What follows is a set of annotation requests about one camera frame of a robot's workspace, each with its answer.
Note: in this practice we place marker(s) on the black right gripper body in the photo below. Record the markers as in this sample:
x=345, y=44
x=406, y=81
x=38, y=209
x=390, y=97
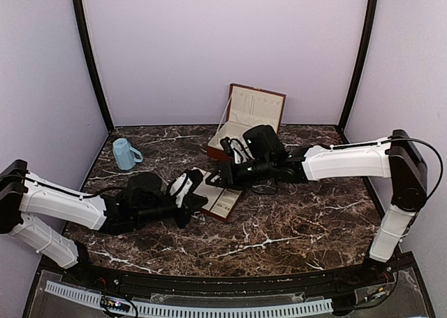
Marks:
x=260, y=171

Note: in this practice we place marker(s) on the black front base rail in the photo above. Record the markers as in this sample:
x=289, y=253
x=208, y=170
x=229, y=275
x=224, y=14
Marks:
x=337, y=282

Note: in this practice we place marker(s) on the light blue ceramic mug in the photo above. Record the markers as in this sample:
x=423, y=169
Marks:
x=125, y=155

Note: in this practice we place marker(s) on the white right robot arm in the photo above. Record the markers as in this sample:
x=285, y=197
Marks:
x=260, y=156

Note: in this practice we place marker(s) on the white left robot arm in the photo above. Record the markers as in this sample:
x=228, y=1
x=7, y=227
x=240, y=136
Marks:
x=25, y=195

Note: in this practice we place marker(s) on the white slotted cable duct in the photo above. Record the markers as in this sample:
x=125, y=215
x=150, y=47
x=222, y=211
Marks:
x=187, y=306

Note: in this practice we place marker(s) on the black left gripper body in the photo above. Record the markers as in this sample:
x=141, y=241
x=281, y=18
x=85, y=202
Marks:
x=154, y=215

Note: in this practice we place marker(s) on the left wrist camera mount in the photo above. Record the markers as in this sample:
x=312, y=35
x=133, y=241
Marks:
x=186, y=183

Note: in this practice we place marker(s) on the black corner frame post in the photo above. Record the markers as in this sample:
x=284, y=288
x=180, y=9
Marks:
x=91, y=64
x=359, y=64

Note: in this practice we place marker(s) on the black corner frame post left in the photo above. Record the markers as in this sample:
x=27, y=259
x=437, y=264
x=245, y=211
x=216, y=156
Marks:
x=91, y=64

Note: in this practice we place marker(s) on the black corner frame post right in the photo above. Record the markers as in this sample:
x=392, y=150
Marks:
x=359, y=64

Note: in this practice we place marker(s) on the red open jewelry box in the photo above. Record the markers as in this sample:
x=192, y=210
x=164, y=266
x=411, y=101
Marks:
x=247, y=107

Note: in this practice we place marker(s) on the red jewelry tray insert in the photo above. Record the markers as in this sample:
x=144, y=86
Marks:
x=221, y=202

